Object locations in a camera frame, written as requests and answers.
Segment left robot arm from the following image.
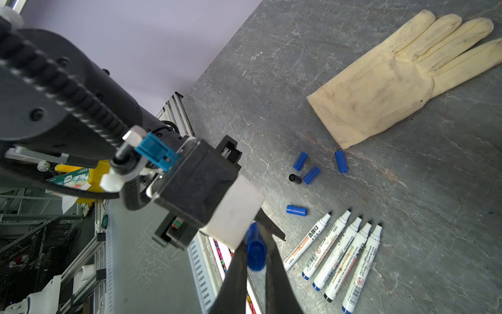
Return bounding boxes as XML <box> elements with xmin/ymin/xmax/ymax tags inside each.
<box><xmin>1</xmin><ymin>18</ymin><xmax>285</xmax><ymax>249</ymax></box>

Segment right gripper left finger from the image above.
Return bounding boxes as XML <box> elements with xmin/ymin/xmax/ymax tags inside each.
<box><xmin>209</xmin><ymin>239</ymin><xmax>248</xmax><ymax>314</ymax></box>

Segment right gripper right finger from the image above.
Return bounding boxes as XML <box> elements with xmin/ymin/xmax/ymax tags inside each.
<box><xmin>258</xmin><ymin>225</ymin><xmax>303</xmax><ymax>313</ymax></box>

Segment white marker pen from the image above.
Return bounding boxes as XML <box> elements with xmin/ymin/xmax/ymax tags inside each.
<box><xmin>301</xmin><ymin>208</ymin><xmax>352</xmax><ymax>280</ymax></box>
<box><xmin>283</xmin><ymin>211</ymin><xmax>332</xmax><ymax>272</ymax></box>
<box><xmin>342</xmin><ymin>222</ymin><xmax>383</xmax><ymax>313</ymax></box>
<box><xmin>312</xmin><ymin>215</ymin><xmax>362</xmax><ymax>291</ymax></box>
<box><xmin>324</xmin><ymin>221</ymin><xmax>373</xmax><ymax>302</ymax></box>

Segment blue pen cap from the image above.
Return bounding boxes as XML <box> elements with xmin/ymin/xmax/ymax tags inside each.
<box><xmin>286</xmin><ymin>205</ymin><xmax>307</xmax><ymax>217</ymax></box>
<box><xmin>245</xmin><ymin>222</ymin><xmax>267</xmax><ymax>272</ymax></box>
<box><xmin>293</xmin><ymin>152</ymin><xmax>309</xmax><ymax>171</ymax></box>
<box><xmin>288</xmin><ymin>174</ymin><xmax>303</xmax><ymax>184</ymax></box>
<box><xmin>303</xmin><ymin>166</ymin><xmax>321</xmax><ymax>185</ymax></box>
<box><xmin>335</xmin><ymin>150</ymin><xmax>349</xmax><ymax>173</ymax></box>

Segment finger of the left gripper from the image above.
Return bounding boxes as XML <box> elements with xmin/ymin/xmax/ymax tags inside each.
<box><xmin>255</xmin><ymin>209</ymin><xmax>286</xmax><ymax>241</ymax></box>

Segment cream fabric glove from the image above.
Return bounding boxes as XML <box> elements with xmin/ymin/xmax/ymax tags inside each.
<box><xmin>307</xmin><ymin>10</ymin><xmax>501</xmax><ymax>149</ymax></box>

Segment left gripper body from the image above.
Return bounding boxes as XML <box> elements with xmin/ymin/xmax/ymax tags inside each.
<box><xmin>150</xmin><ymin>136</ymin><xmax>241</xmax><ymax>251</ymax></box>

